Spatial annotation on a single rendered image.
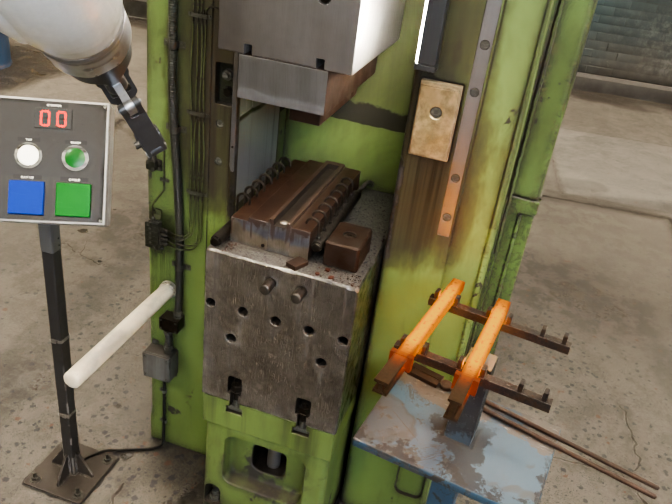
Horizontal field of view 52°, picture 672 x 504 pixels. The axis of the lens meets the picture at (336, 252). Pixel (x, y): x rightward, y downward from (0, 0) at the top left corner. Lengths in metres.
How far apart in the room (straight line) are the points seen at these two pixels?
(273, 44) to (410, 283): 0.67
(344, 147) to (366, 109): 0.13
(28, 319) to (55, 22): 2.49
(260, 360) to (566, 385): 1.59
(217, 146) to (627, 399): 2.00
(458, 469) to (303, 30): 0.96
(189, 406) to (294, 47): 1.25
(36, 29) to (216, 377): 1.35
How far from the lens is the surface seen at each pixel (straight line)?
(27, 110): 1.71
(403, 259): 1.70
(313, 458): 1.91
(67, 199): 1.66
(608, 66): 7.70
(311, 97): 1.47
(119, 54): 0.72
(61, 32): 0.62
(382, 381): 1.25
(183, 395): 2.25
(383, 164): 1.99
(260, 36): 1.48
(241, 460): 2.09
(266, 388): 1.80
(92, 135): 1.67
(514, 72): 1.52
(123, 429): 2.49
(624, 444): 2.84
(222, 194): 1.81
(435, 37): 1.48
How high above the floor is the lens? 1.73
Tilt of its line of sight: 29 degrees down
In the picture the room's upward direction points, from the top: 8 degrees clockwise
